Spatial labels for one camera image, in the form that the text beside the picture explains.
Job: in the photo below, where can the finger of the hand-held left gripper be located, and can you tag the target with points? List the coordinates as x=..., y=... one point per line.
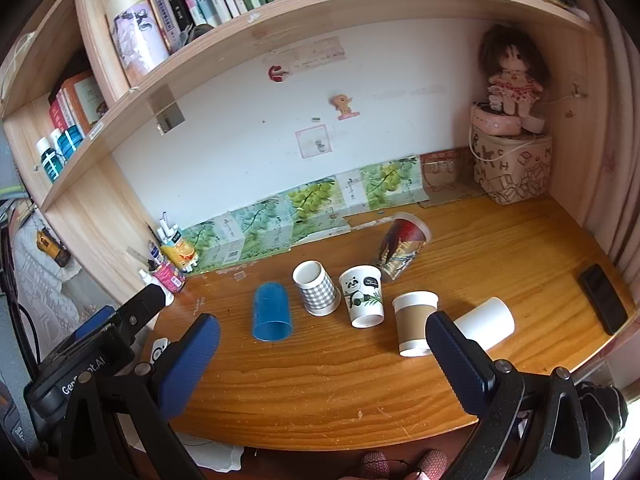
x=145, y=305
x=95, y=324

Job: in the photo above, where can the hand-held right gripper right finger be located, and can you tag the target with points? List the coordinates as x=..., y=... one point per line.
x=460, y=367

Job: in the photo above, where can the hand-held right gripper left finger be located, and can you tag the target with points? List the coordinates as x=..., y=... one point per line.
x=189, y=367

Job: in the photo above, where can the plain white paper cup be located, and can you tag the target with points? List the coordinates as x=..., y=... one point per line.
x=487, y=322

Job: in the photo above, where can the white cup with brown sleeve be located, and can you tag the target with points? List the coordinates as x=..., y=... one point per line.
x=412, y=322

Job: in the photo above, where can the blue plastic cup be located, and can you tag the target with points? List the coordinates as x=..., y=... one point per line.
x=272, y=310

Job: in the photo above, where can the panda print paper cup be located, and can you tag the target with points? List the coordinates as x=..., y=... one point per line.
x=362, y=300

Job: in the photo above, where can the red and silver foil cup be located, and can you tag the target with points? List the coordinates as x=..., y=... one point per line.
x=400, y=250

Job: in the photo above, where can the grey checkered cup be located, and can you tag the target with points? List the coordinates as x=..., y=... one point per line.
x=320, y=292

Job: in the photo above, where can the white glue bottle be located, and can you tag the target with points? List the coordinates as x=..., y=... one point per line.
x=155, y=287

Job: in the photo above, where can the small white and black toy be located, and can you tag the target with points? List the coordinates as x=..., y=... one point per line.
x=160, y=349

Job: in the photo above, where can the pink pen holder can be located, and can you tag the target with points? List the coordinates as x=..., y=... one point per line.
x=167, y=277

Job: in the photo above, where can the white lace cloth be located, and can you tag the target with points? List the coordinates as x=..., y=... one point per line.
x=45, y=290

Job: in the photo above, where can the yellow and black tool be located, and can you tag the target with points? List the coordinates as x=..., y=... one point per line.
x=52, y=249

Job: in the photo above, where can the green grape print carton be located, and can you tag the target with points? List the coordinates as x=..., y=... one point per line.
x=315, y=205
x=215, y=240
x=262, y=225

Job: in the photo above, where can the pink fuzzy slipper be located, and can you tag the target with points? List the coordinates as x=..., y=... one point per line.
x=375, y=465
x=432, y=462

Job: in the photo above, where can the black bag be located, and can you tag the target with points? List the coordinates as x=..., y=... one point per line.
x=602, y=417

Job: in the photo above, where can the black smartphone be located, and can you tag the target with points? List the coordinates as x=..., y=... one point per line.
x=602, y=297

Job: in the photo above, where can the brown cardboard piece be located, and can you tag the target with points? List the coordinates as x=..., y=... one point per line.
x=440, y=175

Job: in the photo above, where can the beige printed storage box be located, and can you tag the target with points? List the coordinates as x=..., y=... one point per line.
x=515, y=175

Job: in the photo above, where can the red spine book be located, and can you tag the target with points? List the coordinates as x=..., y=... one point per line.
x=60, y=112

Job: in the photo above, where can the orange cover book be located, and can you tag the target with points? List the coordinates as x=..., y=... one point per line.
x=87, y=100

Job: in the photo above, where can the pink round box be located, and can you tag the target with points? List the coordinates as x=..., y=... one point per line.
x=495, y=122

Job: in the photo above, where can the printed cardboard tube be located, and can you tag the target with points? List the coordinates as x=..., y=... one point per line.
x=135, y=35

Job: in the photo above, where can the pink curtain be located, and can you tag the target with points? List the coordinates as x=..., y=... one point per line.
x=620, y=135

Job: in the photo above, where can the brown-haired cloth doll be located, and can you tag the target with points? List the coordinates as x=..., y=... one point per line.
x=515, y=80

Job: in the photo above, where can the wooden bookshelf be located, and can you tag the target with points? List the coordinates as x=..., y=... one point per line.
x=350, y=5

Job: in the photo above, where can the pink square wall sticker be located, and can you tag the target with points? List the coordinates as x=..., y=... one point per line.
x=312, y=141

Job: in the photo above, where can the red wall sticker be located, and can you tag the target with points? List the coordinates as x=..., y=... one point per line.
x=277, y=73

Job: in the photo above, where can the orange cartoon wall hook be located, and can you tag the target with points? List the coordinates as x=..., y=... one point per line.
x=344, y=106

